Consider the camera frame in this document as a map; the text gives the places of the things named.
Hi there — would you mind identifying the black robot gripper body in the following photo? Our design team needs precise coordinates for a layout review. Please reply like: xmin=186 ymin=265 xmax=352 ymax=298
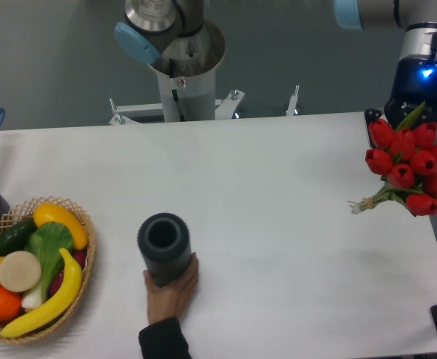
xmin=384 ymin=58 xmax=437 ymax=128

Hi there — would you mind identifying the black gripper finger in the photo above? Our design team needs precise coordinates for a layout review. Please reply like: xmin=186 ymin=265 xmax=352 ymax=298
xmin=364 ymin=108 xmax=382 ymax=148

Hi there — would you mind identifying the red tulip bouquet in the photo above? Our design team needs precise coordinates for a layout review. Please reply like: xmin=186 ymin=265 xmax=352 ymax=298
xmin=349 ymin=103 xmax=437 ymax=216

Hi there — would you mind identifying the dark grey ribbed vase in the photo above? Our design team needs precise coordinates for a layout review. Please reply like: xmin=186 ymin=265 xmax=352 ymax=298
xmin=137 ymin=212 xmax=192 ymax=287

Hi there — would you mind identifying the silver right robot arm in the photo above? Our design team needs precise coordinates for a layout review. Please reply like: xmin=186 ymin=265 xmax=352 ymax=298
xmin=334 ymin=0 xmax=437 ymax=126

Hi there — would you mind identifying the black sleeved forearm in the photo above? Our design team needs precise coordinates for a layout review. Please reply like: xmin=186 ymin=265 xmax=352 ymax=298
xmin=138 ymin=317 xmax=192 ymax=359

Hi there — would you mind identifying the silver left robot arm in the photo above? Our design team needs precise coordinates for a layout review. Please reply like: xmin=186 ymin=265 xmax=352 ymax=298
xmin=114 ymin=0 xmax=204 ymax=64

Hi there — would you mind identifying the person's bare hand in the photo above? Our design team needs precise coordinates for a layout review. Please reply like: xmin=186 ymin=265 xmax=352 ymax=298
xmin=143 ymin=253 xmax=199 ymax=325

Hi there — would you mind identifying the dark red vegetable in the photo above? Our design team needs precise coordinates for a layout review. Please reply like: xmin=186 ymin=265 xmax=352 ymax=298
xmin=49 ymin=248 xmax=87 ymax=297

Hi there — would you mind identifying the yellow banana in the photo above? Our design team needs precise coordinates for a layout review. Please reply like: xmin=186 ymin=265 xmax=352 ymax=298
xmin=0 ymin=248 xmax=82 ymax=338

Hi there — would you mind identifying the green bok choy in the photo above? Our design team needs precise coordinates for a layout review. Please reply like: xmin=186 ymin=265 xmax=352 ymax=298
xmin=22 ymin=222 xmax=73 ymax=312

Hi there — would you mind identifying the green cucumber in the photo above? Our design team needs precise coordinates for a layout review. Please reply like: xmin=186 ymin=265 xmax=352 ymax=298
xmin=0 ymin=218 xmax=37 ymax=257

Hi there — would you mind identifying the beige round radish slice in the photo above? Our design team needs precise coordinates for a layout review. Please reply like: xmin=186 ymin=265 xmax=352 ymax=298
xmin=0 ymin=251 xmax=42 ymax=292

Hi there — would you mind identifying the orange fruit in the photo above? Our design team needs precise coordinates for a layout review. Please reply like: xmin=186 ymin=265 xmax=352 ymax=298
xmin=0 ymin=286 xmax=22 ymax=322

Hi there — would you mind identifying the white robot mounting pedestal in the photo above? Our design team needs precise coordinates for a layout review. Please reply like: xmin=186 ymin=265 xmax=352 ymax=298
xmin=108 ymin=20 xmax=300 ymax=126

